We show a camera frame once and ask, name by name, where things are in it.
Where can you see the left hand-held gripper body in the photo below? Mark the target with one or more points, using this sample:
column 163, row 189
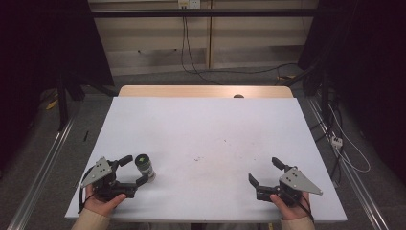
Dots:
column 107, row 185

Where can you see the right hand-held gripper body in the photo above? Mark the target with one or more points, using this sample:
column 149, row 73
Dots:
column 293, row 183

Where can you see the small grey bottle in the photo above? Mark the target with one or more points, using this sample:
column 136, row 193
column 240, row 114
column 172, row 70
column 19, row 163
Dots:
column 148, row 172

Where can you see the person's left hand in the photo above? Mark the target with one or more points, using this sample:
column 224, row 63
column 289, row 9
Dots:
column 101, row 205

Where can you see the person's right hand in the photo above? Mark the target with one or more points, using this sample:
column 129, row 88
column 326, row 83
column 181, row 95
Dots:
column 288, row 209

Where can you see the small black floor item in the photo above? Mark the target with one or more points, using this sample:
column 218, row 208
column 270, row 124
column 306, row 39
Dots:
column 85, row 136

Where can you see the white table board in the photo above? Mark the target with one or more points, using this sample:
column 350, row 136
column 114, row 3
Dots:
column 204, row 127

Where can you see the black metal stand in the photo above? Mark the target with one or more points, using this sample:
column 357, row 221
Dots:
column 325, row 92
column 62, row 105

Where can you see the yellow floor tape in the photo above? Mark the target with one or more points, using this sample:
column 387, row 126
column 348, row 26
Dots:
column 52, row 104
column 287, row 77

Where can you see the wooden table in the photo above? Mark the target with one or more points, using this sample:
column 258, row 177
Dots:
column 191, row 91

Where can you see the black curtain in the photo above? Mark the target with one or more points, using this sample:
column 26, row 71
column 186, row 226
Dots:
column 38, row 64
column 367, row 64

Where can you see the black horizontal bar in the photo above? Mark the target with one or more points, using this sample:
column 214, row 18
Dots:
column 204, row 12

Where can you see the aluminium floor rail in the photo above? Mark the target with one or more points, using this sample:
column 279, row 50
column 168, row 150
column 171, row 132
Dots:
column 41, row 174
column 357, row 182

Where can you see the white wall socket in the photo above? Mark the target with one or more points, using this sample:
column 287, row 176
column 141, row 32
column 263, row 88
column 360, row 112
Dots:
column 189, row 3

